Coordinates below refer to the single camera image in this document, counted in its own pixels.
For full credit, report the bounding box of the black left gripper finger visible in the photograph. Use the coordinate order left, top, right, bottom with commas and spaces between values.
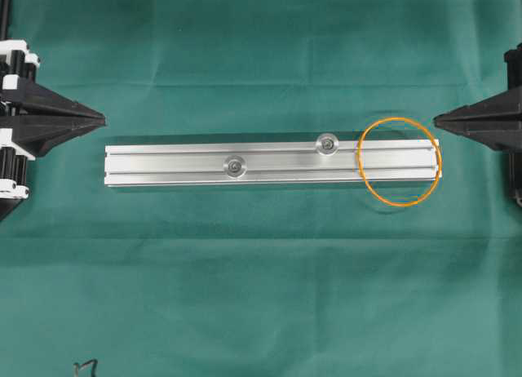
11, 119, 106, 158
1, 79, 105, 121

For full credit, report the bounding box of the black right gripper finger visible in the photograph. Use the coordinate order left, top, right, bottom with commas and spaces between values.
433, 86, 521, 124
435, 122, 521, 151

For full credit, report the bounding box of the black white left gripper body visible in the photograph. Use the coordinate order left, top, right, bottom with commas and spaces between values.
1, 40, 40, 198

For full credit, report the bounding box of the orange rubber band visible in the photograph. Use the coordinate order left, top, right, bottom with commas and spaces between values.
355, 117, 443, 208

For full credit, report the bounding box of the right silver shaft pulley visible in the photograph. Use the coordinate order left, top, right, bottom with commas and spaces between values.
315, 133, 339, 155

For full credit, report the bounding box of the silver shaft pulley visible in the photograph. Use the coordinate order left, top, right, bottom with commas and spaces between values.
315, 133, 339, 155
223, 155, 247, 179

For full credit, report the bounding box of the left silver shaft pulley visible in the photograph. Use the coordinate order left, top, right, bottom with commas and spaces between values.
223, 155, 247, 179

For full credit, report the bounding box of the green cloth mat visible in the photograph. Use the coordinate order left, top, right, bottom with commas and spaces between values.
1, 0, 521, 376

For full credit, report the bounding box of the black frame post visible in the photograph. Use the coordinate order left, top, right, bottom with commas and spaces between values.
0, 0, 11, 41

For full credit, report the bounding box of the silver aluminium extrusion rail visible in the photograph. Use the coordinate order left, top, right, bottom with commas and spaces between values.
104, 139, 436, 187

